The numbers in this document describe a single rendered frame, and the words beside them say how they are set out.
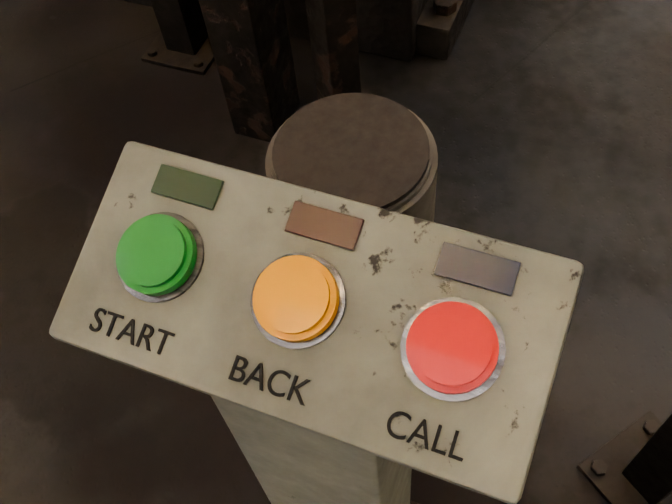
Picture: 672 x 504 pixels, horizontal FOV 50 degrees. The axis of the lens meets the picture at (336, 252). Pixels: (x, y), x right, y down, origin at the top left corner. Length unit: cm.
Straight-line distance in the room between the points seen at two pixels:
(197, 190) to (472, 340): 15
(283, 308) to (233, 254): 4
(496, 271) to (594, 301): 73
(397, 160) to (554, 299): 20
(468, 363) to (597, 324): 74
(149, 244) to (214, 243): 3
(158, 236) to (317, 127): 19
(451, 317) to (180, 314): 13
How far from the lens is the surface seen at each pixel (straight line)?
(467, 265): 33
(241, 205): 36
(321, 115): 53
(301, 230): 35
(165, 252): 36
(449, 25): 130
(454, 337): 32
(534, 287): 34
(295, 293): 33
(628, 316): 107
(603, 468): 95
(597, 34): 143
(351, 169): 49
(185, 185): 38
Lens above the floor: 90
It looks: 56 degrees down
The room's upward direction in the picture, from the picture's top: 8 degrees counter-clockwise
